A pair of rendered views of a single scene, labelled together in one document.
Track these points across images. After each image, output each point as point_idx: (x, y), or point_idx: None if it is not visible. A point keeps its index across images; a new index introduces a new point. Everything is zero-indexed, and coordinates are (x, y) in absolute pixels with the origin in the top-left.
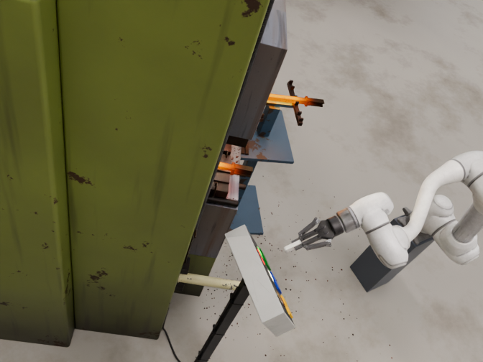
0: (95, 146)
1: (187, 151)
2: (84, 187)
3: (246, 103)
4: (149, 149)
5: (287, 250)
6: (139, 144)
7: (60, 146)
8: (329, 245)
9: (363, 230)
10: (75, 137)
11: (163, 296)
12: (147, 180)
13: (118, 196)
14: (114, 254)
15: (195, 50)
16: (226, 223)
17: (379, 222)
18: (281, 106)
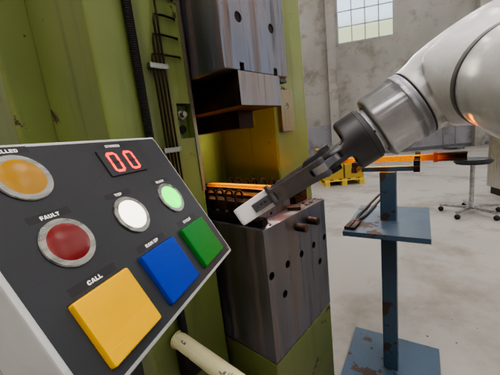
0: (45, 58)
1: (66, 3)
2: (59, 128)
3: (200, 7)
4: (56, 28)
5: (240, 213)
6: (52, 29)
7: (29, 65)
8: (318, 164)
9: (448, 109)
10: (39, 56)
11: (149, 366)
12: (70, 85)
13: (70, 130)
14: None
15: None
16: (260, 267)
17: (486, 25)
18: (398, 170)
